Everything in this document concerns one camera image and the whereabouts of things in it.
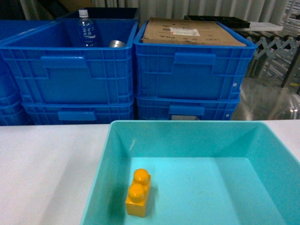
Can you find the grey expandable roller conveyor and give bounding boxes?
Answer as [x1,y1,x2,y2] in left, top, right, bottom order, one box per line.
[242,31,300,88]

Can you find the white foam board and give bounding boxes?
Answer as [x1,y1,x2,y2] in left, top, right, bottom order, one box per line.
[233,22,284,32]

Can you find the black plastic pallet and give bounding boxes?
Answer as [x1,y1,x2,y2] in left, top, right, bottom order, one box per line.
[184,15,250,28]

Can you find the blue crate lower middle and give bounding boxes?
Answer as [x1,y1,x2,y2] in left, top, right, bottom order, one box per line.
[22,97,134,125]

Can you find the blue crate upper right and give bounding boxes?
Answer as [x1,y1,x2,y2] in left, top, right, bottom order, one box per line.
[134,20,257,91]

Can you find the blue crate lower right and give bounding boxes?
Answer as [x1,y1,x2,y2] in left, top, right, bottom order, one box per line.
[135,84,240,120]

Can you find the blue crate upper left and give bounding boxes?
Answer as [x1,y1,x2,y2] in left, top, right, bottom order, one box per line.
[0,20,51,107]

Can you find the yellow two-stud toy block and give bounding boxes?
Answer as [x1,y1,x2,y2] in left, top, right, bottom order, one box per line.
[125,168,151,218]

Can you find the teal plastic tray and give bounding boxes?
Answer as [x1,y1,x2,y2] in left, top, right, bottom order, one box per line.
[81,120,300,225]

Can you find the blue crate lower left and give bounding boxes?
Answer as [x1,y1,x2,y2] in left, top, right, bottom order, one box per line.
[0,98,34,126]

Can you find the silver metal can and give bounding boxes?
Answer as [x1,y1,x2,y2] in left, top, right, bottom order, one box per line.
[109,40,126,48]

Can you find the brown cardboard box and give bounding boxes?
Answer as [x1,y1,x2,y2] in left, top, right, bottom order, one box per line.
[141,17,246,46]

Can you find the clear water bottle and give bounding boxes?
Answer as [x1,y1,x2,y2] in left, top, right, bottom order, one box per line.
[78,9,97,47]

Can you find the dark blue crate behind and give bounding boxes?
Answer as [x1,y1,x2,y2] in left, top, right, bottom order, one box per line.
[57,7,138,20]

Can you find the blue crate upper middle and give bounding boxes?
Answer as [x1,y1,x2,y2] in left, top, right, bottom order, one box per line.
[0,19,138,104]

